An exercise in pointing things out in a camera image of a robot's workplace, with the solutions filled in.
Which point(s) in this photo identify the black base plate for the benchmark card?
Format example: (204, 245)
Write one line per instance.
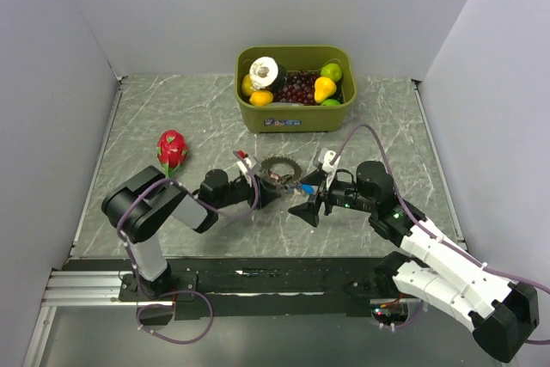
(203, 306)

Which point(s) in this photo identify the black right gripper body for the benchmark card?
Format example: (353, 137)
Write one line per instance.
(345, 194)

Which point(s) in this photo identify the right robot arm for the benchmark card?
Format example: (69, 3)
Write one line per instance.
(500, 312)

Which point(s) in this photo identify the green fruit front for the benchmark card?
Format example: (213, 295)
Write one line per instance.
(330, 103)

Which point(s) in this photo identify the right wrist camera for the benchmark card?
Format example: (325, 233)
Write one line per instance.
(328, 162)

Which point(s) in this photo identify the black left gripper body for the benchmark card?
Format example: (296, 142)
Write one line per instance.
(240, 191)

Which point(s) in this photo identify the aluminium rail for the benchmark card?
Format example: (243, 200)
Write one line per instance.
(77, 287)

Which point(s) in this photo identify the orange fruit front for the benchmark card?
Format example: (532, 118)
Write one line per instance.
(261, 98)

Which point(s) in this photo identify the round metal key organizer disc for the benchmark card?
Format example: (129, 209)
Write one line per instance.
(290, 171)

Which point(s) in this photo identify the dark red grapes bunch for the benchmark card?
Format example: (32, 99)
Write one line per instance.
(299, 88)

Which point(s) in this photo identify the yellow pear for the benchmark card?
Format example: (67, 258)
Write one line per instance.
(324, 88)

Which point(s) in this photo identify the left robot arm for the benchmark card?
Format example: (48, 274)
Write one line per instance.
(139, 207)

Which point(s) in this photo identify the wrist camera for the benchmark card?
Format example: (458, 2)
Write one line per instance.
(248, 165)
(328, 162)

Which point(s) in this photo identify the olive green plastic bin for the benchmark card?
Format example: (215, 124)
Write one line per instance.
(288, 118)

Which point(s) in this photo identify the green lime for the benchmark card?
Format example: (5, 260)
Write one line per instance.
(332, 71)

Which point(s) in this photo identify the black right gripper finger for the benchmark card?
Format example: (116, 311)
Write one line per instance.
(315, 178)
(309, 210)

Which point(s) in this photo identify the white black tape roll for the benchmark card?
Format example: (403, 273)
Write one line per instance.
(266, 73)

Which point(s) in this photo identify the red dragon fruit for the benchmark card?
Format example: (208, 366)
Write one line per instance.
(171, 151)

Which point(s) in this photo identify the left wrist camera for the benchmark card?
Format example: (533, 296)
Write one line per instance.
(248, 165)

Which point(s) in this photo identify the yellow lemon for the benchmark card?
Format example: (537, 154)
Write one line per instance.
(247, 87)

